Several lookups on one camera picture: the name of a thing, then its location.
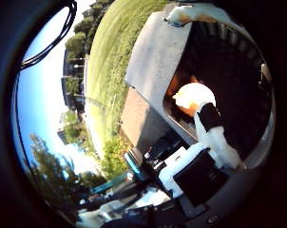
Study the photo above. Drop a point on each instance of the orange plush toy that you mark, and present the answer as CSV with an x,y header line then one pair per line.
x,y
194,95

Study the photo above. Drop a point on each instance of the black equipment bag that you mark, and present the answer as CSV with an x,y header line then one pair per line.
x,y
164,148

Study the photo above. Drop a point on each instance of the black slatted plastic basket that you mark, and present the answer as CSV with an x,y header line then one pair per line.
x,y
232,79

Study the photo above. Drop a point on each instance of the blue striped bench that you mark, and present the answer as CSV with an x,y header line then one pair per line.
x,y
134,166

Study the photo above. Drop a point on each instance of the brick building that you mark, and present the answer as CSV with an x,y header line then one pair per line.
x,y
72,91

